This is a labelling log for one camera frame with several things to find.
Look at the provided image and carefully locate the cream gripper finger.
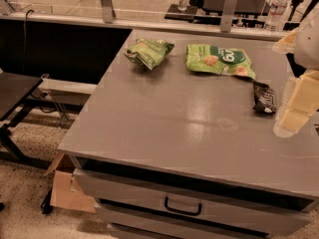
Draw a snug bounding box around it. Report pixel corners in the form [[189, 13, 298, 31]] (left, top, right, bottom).
[[272, 29, 297, 54], [273, 70, 319, 138]]

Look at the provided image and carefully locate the green jalapeno chip bag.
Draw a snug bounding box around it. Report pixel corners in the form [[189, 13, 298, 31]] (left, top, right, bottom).
[[124, 38, 174, 70]]

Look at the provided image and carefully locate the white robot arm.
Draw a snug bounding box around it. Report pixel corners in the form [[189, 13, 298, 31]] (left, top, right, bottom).
[[272, 11, 319, 137]]

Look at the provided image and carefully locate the green rice chip bag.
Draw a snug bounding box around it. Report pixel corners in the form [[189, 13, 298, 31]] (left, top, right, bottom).
[[185, 44, 256, 80]]

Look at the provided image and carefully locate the clear water bottle right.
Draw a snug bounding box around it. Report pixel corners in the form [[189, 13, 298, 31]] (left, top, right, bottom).
[[264, 0, 290, 32]]

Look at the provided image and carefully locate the black snack bar wrapper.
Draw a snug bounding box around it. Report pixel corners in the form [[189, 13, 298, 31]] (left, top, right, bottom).
[[253, 81, 276, 115]]

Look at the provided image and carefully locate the black equipment on tray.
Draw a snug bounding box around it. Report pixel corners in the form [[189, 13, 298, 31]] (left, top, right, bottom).
[[164, 0, 304, 31]]

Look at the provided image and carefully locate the grey drawer cabinet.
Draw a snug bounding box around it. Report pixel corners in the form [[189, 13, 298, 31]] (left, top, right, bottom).
[[72, 156, 319, 239]]

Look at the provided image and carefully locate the brown cardboard box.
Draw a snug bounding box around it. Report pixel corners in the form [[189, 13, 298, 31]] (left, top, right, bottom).
[[44, 152, 96, 213]]

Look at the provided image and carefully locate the black side table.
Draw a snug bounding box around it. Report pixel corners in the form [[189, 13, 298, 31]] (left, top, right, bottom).
[[0, 72, 50, 169]]

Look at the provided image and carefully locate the black drawer handle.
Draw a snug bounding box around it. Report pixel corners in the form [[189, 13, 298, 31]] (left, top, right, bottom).
[[163, 197, 202, 216]]

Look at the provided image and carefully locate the metal rail with posts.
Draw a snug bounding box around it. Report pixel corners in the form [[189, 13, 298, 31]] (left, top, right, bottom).
[[0, 0, 319, 42]]

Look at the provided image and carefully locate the black cable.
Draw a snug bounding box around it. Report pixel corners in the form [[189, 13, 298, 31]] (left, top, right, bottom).
[[21, 9, 36, 73]]

